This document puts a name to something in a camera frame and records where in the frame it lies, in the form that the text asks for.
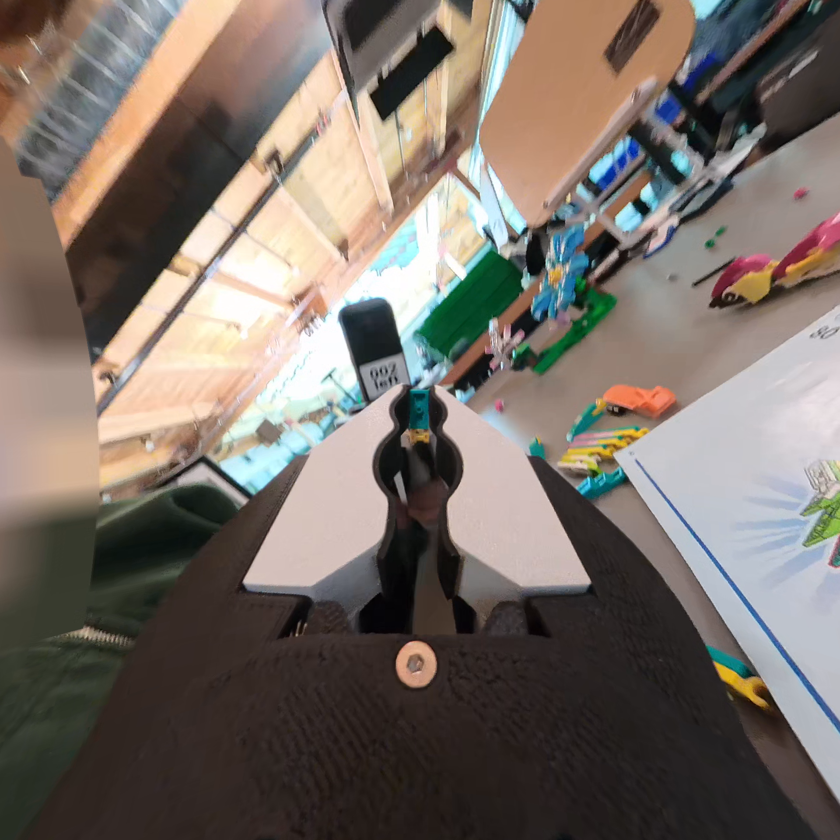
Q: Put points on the overhead panel light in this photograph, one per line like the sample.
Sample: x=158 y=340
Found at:
x=387 y=46

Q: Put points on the black framed monitor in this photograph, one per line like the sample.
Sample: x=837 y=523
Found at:
x=213 y=474

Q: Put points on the green plastic crate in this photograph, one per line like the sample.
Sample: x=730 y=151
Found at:
x=469 y=305

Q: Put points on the black lego rod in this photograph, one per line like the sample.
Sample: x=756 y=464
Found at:
x=714 y=272

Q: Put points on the blue lego flower model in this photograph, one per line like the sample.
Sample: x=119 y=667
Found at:
x=564 y=282

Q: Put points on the metal air duct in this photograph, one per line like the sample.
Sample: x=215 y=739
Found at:
x=85 y=98

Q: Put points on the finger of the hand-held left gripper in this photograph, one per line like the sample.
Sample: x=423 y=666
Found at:
x=410 y=472

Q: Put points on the small teal lego brick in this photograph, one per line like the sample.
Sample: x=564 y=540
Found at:
x=537 y=447

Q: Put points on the orange lego brick separator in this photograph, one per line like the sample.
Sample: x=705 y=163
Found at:
x=640 y=400

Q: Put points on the white instruction booklet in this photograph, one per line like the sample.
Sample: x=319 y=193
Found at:
x=741 y=525

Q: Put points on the teal and yellow lego parts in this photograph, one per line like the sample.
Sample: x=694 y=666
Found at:
x=738 y=679

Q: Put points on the teal lego piece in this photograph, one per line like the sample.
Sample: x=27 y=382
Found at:
x=418 y=408

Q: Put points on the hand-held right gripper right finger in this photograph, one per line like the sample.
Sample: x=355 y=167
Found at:
x=505 y=525

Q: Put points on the pink lego bird model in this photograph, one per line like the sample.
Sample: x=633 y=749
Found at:
x=781 y=262

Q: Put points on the person's left hand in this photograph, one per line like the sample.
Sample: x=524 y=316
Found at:
x=426 y=506

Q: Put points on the green jacket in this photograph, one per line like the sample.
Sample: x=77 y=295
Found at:
x=59 y=689

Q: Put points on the small green lego pieces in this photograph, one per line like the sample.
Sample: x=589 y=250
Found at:
x=715 y=237

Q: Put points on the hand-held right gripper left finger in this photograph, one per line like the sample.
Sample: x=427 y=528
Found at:
x=315 y=525

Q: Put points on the multicolour lego wing assembly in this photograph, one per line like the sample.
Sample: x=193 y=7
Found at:
x=600 y=443

